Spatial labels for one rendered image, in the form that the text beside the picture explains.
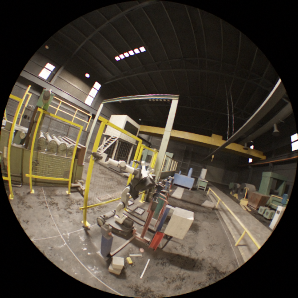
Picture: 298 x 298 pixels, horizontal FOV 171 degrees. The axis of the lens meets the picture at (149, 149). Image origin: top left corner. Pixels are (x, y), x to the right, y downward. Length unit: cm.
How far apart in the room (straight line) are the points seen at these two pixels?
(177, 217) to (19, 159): 345
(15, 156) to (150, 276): 343
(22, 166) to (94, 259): 253
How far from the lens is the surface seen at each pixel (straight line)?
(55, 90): 1165
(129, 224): 202
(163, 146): 357
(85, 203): 176
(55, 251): 186
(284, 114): 932
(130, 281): 170
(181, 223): 148
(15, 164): 318
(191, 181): 781
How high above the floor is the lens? 161
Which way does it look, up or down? 4 degrees up
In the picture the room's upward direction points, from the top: 16 degrees clockwise
